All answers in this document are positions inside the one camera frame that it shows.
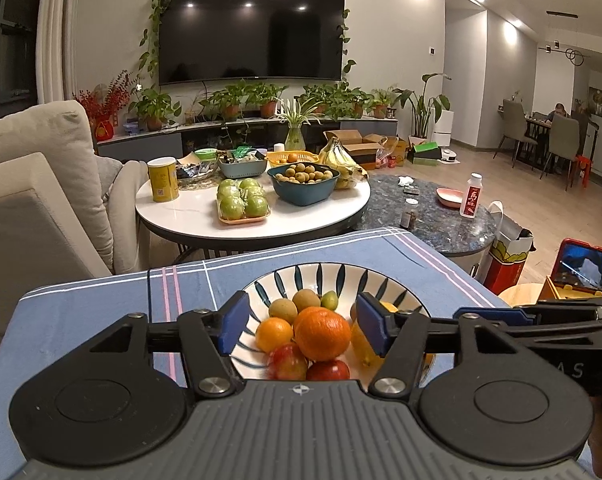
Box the grey television console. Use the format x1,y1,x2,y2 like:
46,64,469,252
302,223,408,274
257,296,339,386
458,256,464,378
96,117,399,158

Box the dark brown box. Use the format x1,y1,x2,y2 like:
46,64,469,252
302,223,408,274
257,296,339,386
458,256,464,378
353,152,384,171

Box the large yellow lemon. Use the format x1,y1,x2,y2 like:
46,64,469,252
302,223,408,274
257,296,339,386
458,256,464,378
350,301,398,372

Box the dark marble round table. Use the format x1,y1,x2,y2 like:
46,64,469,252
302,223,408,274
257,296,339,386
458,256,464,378
353,175,499,273

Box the tall leafy floor plant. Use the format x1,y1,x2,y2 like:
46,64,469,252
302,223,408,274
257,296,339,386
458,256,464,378
393,72,452,147

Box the yellow wooden box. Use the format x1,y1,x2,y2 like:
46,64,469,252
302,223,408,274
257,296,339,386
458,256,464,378
537,275,602,306

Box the grey cushion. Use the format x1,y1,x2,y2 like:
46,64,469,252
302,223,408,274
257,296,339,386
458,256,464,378
97,156,132,211

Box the row of potted green plants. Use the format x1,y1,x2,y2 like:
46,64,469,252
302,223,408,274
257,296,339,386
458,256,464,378
128,80,399,133

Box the pink dish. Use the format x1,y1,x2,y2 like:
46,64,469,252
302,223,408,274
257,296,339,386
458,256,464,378
435,187,464,209

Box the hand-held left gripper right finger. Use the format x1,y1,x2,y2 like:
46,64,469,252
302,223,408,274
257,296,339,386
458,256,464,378
356,292,529,397

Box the white air purifier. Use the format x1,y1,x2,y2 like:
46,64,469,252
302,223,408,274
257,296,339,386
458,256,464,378
433,110,454,147

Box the red tablet device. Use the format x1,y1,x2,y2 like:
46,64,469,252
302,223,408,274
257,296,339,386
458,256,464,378
551,238,602,293

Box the glass vase with spider plant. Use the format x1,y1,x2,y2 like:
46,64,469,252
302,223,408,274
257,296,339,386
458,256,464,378
276,97,327,152

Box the grey dining chair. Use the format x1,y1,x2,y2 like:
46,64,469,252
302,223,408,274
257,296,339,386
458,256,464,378
493,100,529,166
541,112,582,191

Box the white black-striped plate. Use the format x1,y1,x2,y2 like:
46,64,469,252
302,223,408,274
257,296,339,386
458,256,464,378
231,262,434,395

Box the white round coffee table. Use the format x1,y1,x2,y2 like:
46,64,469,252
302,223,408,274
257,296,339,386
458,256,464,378
135,175,372,253

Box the black wall television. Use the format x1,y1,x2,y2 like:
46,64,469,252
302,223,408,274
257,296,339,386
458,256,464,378
158,0,345,86

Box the dark blue bowl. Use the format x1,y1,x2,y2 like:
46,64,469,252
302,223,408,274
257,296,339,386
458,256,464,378
267,163,341,207

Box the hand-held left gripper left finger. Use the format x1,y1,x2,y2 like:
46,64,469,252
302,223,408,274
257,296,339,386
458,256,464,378
84,291,252,397

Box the white bottle with red label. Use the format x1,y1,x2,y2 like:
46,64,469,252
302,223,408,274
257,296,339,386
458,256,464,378
460,172,483,219

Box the red and white gift bag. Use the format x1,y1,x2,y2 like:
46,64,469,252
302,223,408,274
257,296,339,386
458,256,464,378
483,200,536,296

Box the beige sofa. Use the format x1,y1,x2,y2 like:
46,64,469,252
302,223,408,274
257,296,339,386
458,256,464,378
0,100,149,336

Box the orange plastic basket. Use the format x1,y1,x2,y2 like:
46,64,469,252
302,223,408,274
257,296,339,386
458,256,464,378
265,150,319,168

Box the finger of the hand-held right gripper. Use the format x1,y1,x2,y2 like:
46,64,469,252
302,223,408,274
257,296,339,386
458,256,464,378
453,296,602,350

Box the blue plaid tablecloth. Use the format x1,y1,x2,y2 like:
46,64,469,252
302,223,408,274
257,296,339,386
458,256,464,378
0,227,512,480

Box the white curtain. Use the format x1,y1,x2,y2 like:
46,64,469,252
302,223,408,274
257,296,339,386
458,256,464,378
36,0,82,101

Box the black ring pendant lamp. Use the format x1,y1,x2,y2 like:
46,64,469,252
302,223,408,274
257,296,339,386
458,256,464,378
538,10,589,68

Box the dark glass window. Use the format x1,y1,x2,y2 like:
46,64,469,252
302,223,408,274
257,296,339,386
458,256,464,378
0,0,47,111

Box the bunch of bananas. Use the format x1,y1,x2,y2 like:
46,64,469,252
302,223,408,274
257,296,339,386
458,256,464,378
317,136,369,190

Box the round wooden stool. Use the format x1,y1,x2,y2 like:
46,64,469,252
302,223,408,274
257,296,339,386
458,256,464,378
496,282,544,308

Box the yellow can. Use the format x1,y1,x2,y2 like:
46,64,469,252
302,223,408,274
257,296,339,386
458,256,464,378
148,157,180,203

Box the green box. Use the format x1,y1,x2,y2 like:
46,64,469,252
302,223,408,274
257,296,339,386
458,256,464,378
406,142,442,166

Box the small red apple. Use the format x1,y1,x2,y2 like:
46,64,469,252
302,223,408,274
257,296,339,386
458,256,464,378
266,342,309,381
306,359,351,382

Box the dark dining table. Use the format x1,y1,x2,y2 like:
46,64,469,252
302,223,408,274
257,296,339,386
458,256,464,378
523,116,554,161

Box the pile of longans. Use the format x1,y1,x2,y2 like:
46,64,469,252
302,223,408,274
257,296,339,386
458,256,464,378
275,162,334,183

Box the green ivy vine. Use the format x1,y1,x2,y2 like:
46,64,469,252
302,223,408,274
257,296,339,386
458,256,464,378
136,0,357,91

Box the teal plastic basket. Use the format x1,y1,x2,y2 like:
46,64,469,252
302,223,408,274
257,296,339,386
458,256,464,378
217,152,268,180

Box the open cardboard box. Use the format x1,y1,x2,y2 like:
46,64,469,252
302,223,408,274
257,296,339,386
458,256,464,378
361,133,399,158
323,130,364,157

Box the large orange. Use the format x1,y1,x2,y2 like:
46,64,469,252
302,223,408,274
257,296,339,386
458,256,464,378
294,308,352,362

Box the red berry branches in vase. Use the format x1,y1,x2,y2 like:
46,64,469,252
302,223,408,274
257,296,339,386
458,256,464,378
74,71,132,141

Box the glass dish with wrappers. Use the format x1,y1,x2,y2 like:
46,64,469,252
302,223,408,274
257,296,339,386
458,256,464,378
176,157,217,181

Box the orange tray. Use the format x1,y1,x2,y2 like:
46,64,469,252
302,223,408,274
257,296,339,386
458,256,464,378
217,210,272,225

